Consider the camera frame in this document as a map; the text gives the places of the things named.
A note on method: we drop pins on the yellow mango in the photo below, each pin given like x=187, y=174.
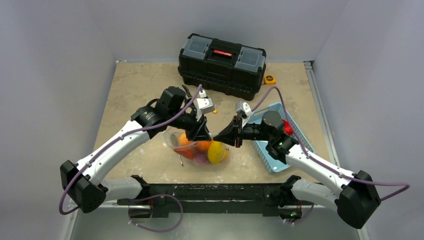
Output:
x=217, y=152

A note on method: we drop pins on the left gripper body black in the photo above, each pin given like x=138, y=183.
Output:
x=185, y=121

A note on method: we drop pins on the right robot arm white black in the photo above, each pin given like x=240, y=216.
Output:
x=338, y=189

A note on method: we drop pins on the clear zip top bag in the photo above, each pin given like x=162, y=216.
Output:
x=200, y=153

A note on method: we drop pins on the red bell pepper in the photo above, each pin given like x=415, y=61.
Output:
x=287, y=128

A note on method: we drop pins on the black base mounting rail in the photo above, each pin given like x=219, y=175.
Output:
x=266, y=199

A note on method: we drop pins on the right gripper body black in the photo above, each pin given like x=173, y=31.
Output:
x=237, y=131

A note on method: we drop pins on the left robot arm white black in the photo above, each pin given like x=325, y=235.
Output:
x=83, y=181

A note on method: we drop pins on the yellow tape measure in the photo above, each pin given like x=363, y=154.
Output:
x=269, y=79

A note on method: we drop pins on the light blue plastic basket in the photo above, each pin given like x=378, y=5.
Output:
x=276, y=165

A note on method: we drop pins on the black plastic toolbox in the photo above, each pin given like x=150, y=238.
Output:
x=230, y=68

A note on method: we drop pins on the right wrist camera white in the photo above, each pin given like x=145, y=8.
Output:
x=243, y=113

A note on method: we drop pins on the green handled screwdriver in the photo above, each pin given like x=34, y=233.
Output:
x=181, y=161

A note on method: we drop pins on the black pliers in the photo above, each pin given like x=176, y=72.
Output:
x=187, y=91

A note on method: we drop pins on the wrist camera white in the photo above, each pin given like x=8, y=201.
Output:
x=203, y=105
x=243, y=113

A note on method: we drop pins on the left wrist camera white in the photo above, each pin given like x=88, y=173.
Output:
x=203, y=105

